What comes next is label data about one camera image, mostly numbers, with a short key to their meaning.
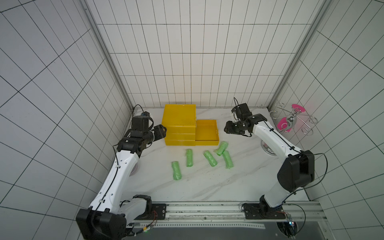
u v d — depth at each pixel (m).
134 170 0.81
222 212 0.74
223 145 0.95
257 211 0.73
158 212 0.72
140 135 0.55
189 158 0.90
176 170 0.86
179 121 0.84
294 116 0.76
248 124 0.61
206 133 1.00
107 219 0.36
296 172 0.45
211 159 0.89
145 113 0.67
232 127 0.77
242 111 0.67
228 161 0.89
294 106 0.86
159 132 0.66
